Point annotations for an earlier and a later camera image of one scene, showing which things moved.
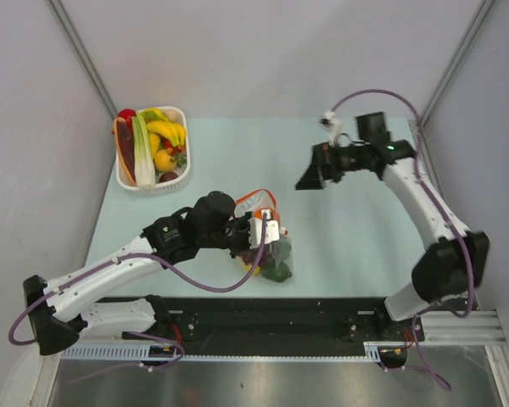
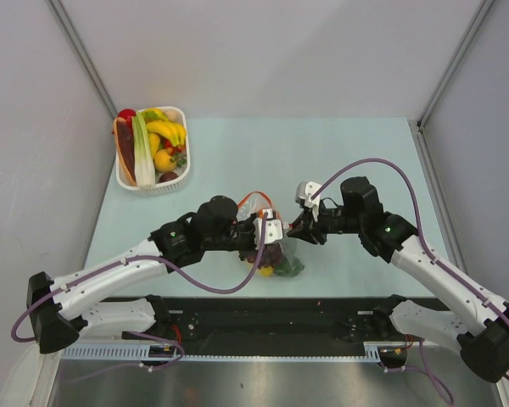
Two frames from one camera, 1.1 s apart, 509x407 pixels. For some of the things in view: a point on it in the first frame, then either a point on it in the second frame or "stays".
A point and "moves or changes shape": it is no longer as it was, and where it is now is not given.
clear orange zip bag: x=276 y=262 moves or changes shape
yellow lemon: x=163 y=162 stays
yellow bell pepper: x=256 y=269 to x=266 y=271
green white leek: x=142 y=152 stays
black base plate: x=278 y=320 stays
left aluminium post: x=61 y=13 stays
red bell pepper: x=128 y=114 stays
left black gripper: x=244 y=220 stays
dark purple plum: x=167 y=175 stays
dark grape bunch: x=249 y=257 moves or changes shape
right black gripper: x=321 y=169 to x=308 y=230
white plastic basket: x=161 y=187 stays
